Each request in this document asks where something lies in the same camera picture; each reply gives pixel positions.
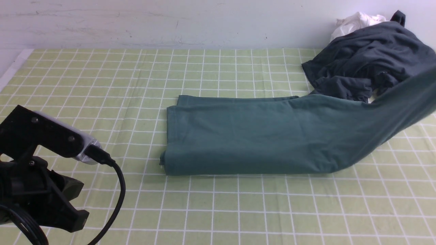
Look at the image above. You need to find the white crumpled garment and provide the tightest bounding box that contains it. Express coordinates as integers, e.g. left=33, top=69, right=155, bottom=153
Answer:
left=330, top=12, right=388, bottom=42

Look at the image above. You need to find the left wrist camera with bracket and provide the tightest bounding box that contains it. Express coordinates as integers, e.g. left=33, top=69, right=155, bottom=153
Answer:
left=1, top=105, right=101, bottom=165

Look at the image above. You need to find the green checkered tablecloth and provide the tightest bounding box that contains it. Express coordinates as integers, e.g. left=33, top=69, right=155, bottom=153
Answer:
left=0, top=48, right=436, bottom=245

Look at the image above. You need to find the black left camera cable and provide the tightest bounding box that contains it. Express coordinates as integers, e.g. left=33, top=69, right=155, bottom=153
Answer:
left=0, top=146, right=126, bottom=245

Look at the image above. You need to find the dark grey crumpled garment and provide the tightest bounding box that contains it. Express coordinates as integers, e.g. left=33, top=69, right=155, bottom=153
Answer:
left=302, top=11, right=436, bottom=102

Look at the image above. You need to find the green long-sleeve top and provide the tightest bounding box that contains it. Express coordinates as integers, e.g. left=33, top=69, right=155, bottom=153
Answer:
left=160, top=68, right=436, bottom=176

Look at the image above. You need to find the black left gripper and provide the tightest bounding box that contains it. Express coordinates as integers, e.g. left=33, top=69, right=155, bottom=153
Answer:
left=1, top=157, right=89, bottom=233

